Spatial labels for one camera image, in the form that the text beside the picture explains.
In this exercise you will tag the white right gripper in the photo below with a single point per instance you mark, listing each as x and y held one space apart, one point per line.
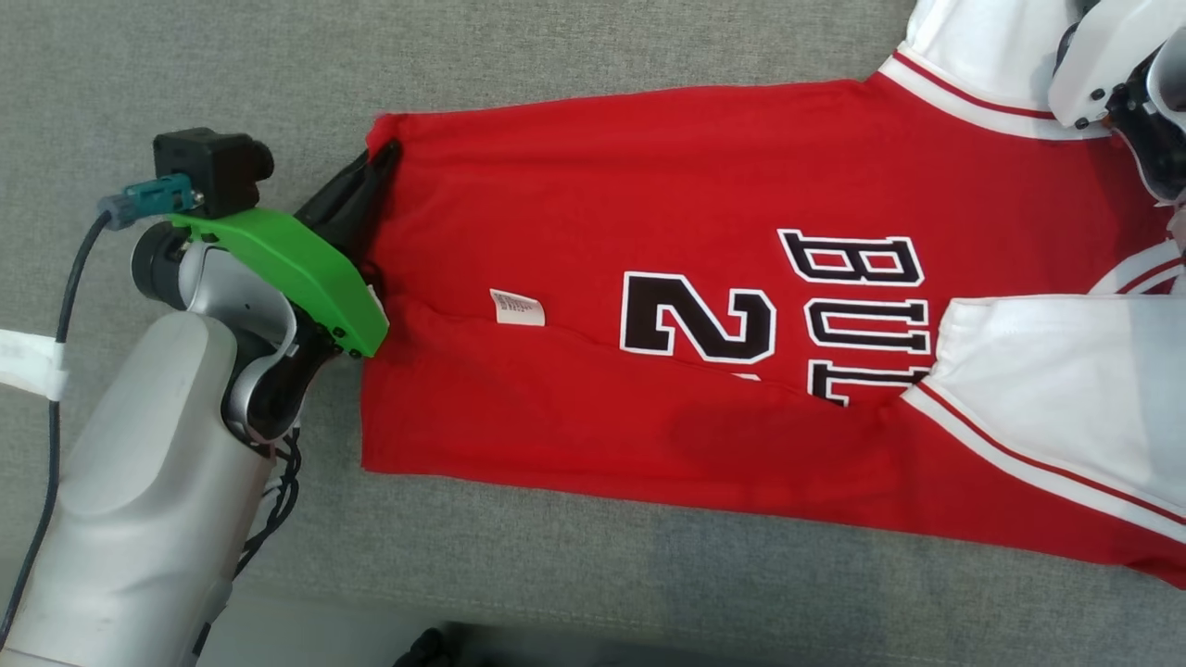
1112 56

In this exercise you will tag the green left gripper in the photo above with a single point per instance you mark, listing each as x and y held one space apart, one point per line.
306 269

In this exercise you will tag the red Bulls jersey white sleeves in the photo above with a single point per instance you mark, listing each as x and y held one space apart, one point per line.
602 435

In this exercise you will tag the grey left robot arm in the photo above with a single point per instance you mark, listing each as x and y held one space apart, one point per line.
148 482

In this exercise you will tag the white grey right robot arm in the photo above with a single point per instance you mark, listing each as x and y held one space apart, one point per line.
1154 139

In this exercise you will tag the grey fabric sofa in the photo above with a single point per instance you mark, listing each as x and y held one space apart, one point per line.
185 74

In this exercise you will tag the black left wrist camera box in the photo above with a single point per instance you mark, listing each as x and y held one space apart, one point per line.
208 171

